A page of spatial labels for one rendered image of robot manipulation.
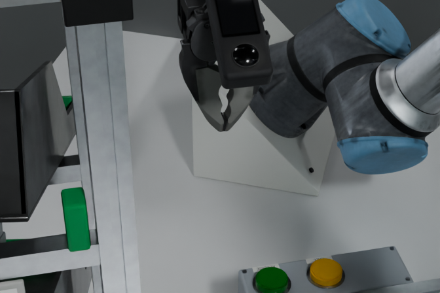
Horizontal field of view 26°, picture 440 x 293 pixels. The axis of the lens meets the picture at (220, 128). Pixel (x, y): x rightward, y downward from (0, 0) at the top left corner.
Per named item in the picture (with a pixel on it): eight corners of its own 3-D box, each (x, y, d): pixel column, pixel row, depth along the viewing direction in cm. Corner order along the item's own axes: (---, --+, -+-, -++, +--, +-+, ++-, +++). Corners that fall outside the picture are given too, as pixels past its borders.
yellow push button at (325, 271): (305, 271, 121) (306, 259, 120) (335, 266, 122) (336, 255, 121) (314, 293, 118) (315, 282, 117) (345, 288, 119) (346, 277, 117)
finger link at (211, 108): (213, 105, 105) (213, 33, 99) (225, 137, 100) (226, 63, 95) (186, 108, 104) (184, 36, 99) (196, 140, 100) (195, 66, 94)
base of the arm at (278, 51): (244, 36, 152) (289, 4, 147) (308, 91, 159) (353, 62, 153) (233, 99, 142) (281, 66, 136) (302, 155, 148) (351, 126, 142)
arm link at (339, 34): (334, 44, 151) (403, -2, 144) (355, 116, 145) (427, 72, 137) (285, 20, 143) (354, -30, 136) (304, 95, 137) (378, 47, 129)
